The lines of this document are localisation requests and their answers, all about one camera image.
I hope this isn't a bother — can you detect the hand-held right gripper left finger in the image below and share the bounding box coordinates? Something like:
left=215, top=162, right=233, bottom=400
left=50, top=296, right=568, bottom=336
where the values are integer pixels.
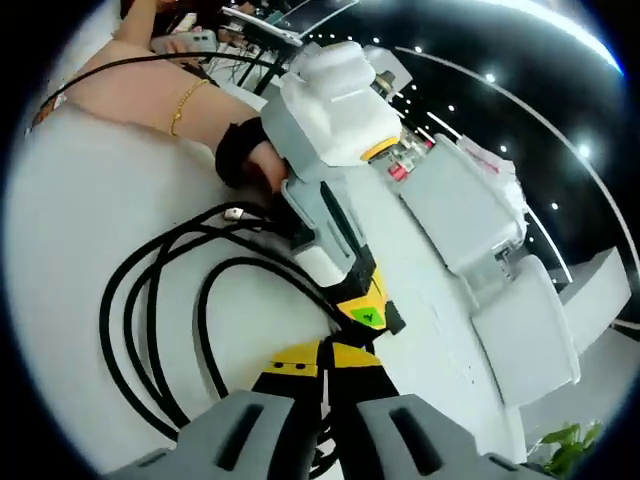
left=107, top=339, right=332, bottom=480

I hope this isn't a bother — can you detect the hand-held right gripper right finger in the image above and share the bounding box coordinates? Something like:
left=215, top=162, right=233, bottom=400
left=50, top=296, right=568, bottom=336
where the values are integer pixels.
left=329, top=342, right=544, bottom=480

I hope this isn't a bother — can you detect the black data cable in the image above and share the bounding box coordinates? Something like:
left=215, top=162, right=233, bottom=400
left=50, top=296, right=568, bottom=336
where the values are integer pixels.
left=98, top=201, right=354, bottom=480

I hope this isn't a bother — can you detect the person's left hand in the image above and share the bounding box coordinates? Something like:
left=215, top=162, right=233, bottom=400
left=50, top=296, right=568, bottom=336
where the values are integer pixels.
left=213, top=116, right=290, bottom=200

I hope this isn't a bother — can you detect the white plastic storage box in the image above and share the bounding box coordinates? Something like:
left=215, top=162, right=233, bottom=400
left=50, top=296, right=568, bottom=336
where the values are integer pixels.
left=468, top=256, right=584, bottom=407
left=398, top=133, right=527, bottom=307

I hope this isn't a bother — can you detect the phone with light case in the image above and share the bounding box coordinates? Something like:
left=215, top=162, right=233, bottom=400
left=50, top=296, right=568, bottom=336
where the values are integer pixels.
left=149, top=28, right=220, bottom=57

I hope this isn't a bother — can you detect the green potted plant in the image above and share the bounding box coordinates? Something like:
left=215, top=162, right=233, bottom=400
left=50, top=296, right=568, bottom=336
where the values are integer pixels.
left=538, top=421, right=607, bottom=477

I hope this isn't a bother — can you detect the pile of clear plastic bags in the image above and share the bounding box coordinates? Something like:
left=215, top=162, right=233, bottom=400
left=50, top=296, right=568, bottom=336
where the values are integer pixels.
left=456, top=133, right=527, bottom=212

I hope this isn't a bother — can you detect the gold bracelet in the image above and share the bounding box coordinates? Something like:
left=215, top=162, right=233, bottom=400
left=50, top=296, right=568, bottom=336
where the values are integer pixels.
left=168, top=77, right=212, bottom=138

